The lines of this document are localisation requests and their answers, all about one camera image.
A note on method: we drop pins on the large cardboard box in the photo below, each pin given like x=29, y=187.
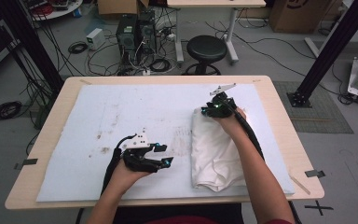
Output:
x=298, y=15

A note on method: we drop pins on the open cardboard box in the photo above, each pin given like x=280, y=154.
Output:
x=116, y=6

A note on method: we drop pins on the black round stool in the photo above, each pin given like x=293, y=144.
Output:
x=206, y=48

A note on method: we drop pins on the black tape strip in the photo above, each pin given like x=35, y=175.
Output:
x=314, y=173
x=29, y=161

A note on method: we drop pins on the person's left hand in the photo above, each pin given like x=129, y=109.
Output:
x=124, y=180

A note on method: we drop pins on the grey floor mat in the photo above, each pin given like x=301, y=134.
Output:
x=317, y=105

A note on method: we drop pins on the round white table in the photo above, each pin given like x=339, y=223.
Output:
x=60, y=12

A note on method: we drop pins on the white desk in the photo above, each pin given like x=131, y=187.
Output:
x=214, y=2

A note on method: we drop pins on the white printed t-shirt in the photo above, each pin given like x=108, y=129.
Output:
x=211, y=155

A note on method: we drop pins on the black aluminium post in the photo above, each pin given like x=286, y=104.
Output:
x=34, y=46
x=332, y=46

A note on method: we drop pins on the white power strip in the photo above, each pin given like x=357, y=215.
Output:
x=146, y=72

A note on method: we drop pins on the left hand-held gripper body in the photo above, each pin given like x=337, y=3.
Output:
x=138, y=155

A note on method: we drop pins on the person's right hand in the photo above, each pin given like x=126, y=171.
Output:
x=234, y=124

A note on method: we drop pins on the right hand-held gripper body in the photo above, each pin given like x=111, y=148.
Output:
x=225, y=107

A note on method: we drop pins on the white power supply box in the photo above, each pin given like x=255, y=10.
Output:
x=94, y=38

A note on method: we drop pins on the person's black and red clothing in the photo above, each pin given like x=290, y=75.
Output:
x=180, y=213

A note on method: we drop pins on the light blue foam mat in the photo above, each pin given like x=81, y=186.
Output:
x=121, y=102

